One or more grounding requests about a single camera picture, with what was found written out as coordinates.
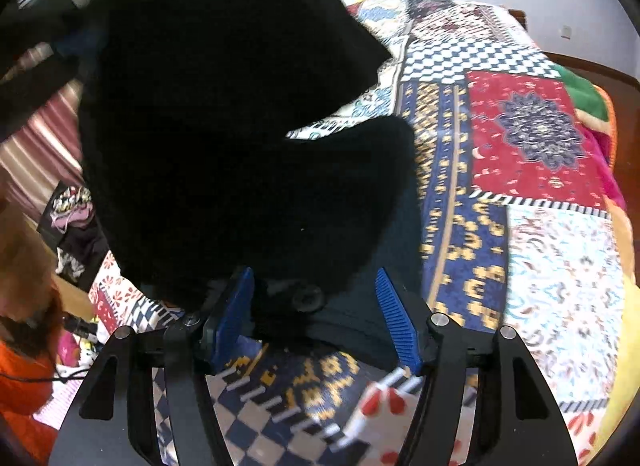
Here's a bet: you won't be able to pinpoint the striped red curtain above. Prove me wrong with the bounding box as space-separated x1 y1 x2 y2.
1 43 84 221

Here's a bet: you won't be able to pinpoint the black pants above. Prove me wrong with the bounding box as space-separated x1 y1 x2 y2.
54 0 420 368

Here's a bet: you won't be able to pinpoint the colourful fleece blanket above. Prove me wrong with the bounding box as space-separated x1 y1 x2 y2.
560 58 639 465

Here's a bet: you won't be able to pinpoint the patchwork patterned bedspread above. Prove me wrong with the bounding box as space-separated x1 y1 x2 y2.
111 0 625 465

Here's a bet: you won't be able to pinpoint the white wall socket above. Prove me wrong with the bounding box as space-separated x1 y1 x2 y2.
560 26 572 40

